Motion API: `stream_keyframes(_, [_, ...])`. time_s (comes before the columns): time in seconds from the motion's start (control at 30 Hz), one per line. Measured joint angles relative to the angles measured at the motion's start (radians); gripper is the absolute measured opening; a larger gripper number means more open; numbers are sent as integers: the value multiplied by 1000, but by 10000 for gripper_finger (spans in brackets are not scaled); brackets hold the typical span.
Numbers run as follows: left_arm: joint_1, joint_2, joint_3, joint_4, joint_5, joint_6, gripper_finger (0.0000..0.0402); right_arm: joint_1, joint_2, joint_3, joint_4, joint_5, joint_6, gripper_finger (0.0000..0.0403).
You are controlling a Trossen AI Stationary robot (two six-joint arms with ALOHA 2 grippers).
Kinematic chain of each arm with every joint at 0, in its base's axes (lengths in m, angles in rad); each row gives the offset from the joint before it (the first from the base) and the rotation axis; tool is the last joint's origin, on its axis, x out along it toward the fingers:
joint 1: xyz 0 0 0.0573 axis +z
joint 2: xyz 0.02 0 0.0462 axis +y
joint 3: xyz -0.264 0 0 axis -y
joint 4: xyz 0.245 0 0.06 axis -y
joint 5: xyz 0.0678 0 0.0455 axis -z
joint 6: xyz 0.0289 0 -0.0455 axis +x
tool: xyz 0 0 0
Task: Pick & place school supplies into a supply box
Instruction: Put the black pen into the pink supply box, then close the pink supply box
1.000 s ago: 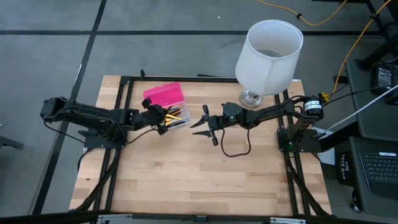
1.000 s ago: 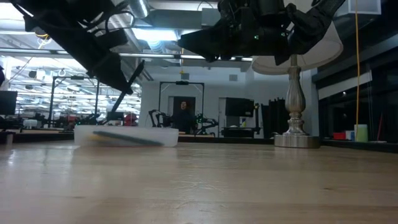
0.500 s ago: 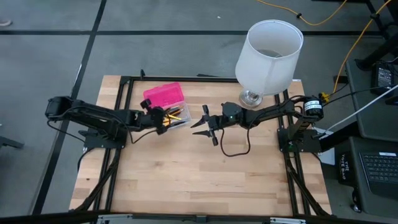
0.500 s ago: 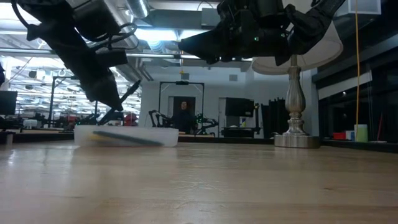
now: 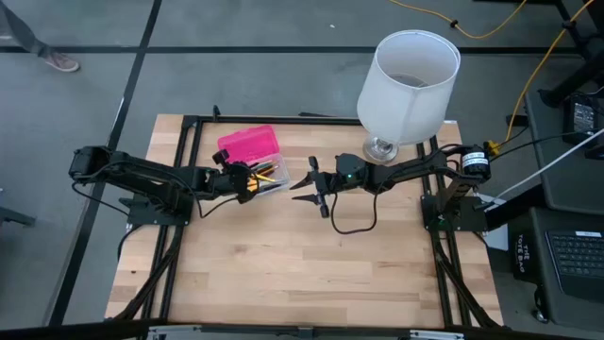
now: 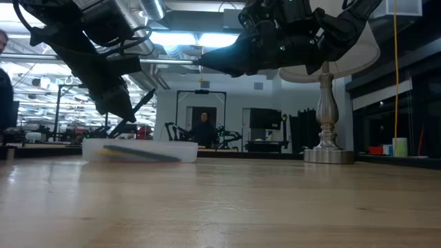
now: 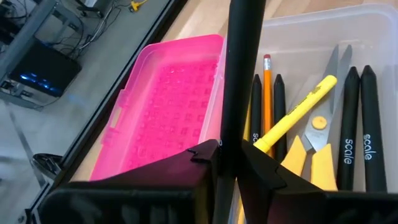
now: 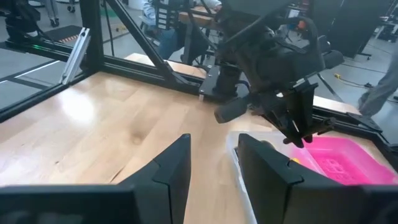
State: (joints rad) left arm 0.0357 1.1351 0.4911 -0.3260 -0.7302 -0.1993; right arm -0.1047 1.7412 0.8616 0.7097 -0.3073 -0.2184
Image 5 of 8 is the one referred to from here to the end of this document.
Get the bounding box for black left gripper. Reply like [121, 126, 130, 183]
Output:
[211, 148, 260, 206]

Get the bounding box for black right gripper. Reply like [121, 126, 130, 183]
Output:
[289, 155, 338, 220]

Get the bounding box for clear supply box pink lid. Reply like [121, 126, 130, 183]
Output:
[216, 124, 293, 197]

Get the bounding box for black power supply with label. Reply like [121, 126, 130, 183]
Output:
[562, 95, 604, 146]

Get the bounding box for white shade silver table lamp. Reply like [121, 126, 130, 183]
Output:
[356, 28, 462, 166]

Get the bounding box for black tote bag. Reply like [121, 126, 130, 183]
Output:
[511, 229, 540, 285]

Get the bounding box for dark chair base leg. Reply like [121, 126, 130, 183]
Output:
[0, 187, 38, 229]

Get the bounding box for black caster wheel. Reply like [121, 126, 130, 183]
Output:
[532, 282, 552, 325]

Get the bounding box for person's leg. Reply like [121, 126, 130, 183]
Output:
[0, 0, 81, 74]

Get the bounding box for dark gray side table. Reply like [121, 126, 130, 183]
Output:
[523, 88, 604, 332]

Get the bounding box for black laptop keyboard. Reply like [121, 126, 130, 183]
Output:
[545, 229, 604, 304]

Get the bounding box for black stand legs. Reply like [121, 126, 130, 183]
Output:
[537, 0, 604, 109]

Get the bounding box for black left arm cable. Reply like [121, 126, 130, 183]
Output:
[195, 191, 242, 219]

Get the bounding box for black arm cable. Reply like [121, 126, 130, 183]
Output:
[195, 191, 242, 219]
[328, 191, 378, 236]

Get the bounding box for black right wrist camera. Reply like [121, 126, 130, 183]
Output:
[333, 153, 368, 190]

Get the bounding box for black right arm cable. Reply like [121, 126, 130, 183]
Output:
[328, 191, 378, 236]

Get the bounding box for silver aluminium bracket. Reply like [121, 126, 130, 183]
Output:
[146, 323, 203, 340]
[409, 329, 466, 340]

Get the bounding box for yellow extension cable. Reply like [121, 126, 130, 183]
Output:
[389, 0, 529, 41]
[504, 0, 596, 143]

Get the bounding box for white cable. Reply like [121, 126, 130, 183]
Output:
[495, 139, 604, 202]

